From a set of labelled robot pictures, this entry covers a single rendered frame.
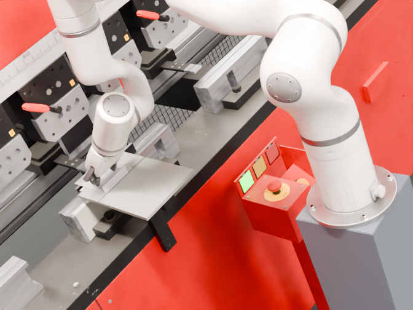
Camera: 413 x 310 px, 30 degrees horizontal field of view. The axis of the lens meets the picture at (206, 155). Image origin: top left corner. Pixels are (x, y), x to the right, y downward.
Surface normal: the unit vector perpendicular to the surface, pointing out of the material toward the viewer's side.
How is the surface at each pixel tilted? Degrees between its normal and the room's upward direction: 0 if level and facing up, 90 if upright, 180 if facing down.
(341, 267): 90
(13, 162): 90
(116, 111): 41
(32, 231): 0
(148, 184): 0
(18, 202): 90
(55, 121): 90
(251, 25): 124
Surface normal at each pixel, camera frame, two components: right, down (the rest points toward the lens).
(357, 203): 0.20, 0.51
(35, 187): 0.72, 0.17
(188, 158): -0.33, -0.76
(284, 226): -0.61, 0.62
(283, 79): -0.37, 0.40
